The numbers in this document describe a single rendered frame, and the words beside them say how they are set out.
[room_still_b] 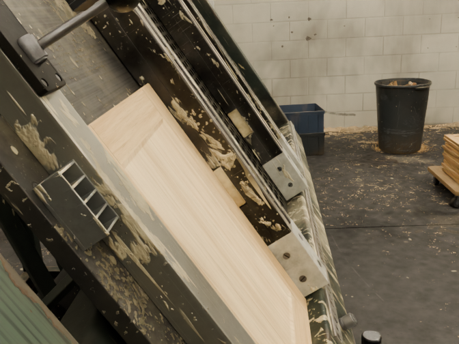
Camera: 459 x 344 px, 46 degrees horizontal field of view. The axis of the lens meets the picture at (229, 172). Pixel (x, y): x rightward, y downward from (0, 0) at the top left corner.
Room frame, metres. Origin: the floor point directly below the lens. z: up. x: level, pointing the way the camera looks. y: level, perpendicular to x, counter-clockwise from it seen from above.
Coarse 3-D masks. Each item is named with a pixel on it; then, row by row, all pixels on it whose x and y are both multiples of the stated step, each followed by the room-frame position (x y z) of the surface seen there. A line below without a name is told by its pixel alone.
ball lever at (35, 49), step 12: (108, 0) 0.53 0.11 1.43; (120, 0) 0.53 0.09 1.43; (132, 0) 0.53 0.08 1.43; (84, 12) 0.52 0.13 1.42; (96, 12) 0.53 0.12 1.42; (120, 12) 0.54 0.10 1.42; (72, 24) 0.52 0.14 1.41; (24, 36) 0.50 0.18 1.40; (48, 36) 0.51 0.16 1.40; (60, 36) 0.51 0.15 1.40; (24, 48) 0.49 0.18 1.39; (36, 48) 0.50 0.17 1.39; (36, 60) 0.49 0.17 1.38
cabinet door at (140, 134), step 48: (144, 96) 0.83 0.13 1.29; (144, 144) 0.70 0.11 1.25; (192, 144) 0.89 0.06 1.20; (144, 192) 0.59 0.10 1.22; (192, 192) 0.73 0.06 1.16; (192, 240) 0.62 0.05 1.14; (240, 240) 0.78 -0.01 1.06; (240, 288) 0.65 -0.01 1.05; (288, 288) 0.83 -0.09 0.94; (288, 336) 0.68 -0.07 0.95
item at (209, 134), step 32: (128, 32) 0.90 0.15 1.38; (128, 64) 0.90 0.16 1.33; (160, 64) 0.90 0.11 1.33; (160, 96) 0.90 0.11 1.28; (192, 96) 0.89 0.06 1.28; (192, 128) 0.89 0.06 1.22; (224, 128) 0.93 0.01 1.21; (224, 160) 0.89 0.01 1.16; (256, 192) 0.89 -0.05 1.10; (256, 224) 0.89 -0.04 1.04; (288, 224) 0.89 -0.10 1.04; (288, 256) 0.88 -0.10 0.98
